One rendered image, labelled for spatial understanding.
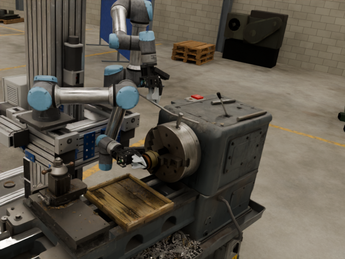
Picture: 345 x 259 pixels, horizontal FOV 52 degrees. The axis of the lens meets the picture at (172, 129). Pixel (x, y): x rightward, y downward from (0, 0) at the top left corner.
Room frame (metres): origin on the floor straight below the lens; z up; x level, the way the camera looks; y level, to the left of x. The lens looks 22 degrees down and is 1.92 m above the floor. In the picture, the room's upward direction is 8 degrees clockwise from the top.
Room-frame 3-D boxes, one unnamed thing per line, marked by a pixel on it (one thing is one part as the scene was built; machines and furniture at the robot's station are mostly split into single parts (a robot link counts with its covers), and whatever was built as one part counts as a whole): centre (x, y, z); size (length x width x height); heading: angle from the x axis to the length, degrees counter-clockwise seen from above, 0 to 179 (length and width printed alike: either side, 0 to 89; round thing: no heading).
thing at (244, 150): (2.03, -0.26, 1.06); 0.59 x 0.48 x 0.39; 139
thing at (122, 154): (1.61, 0.23, 1.08); 0.12 x 0.09 x 0.08; 48
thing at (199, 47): (10.05, -0.32, 0.22); 1.25 x 0.86 x 0.44; 157
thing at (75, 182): (1.33, 0.44, 0.99); 0.20 x 0.10 x 0.05; 139
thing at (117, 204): (1.51, 0.18, 0.89); 0.36 x 0.30 x 0.04; 49
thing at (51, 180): (1.31, 0.46, 1.07); 0.07 x 0.07 x 0.10; 49
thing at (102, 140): (1.72, 0.35, 1.07); 0.11 x 0.08 x 0.09; 48
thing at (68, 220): (1.26, 0.42, 0.95); 0.43 x 0.17 x 0.05; 49
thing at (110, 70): (2.19, 0.41, 1.33); 0.13 x 0.12 x 0.14; 104
